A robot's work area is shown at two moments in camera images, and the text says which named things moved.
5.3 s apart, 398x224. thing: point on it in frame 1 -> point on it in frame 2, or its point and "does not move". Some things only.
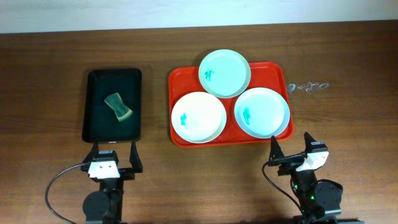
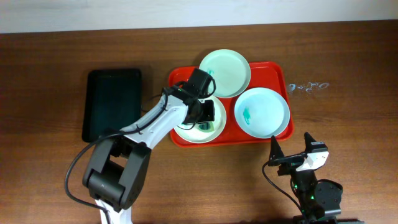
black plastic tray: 112,106 does not move
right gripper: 286,158 does not move
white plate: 199,117 does not move
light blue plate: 262,112 does not move
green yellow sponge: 115,101 -> 207,127
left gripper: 126,171 -> 205,112
